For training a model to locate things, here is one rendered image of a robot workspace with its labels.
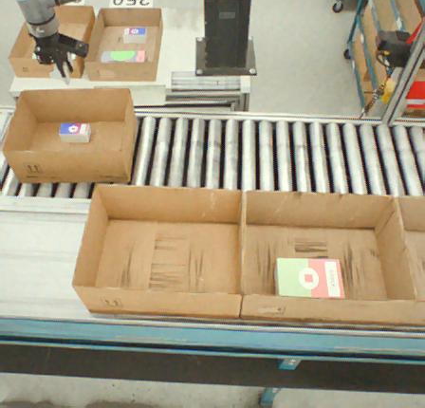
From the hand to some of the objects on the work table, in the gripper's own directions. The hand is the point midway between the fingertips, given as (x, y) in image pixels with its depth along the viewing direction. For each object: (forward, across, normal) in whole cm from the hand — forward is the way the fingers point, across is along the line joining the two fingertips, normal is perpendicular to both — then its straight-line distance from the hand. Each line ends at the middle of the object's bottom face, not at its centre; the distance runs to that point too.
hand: (71, 76), depth 149 cm
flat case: (+25, -32, +9) cm, 41 cm away
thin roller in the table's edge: (+28, -24, +44) cm, 58 cm away
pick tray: (+28, -41, +9) cm, 50 cm away
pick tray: (+28, -42, -22) cm, 55 cm away
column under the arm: (+28, -40, +52) cm, 71 cm away
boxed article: (+28, -50, +11) cm, 58 cm away
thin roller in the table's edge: (+28, -26, +44) cm, 59 cm away
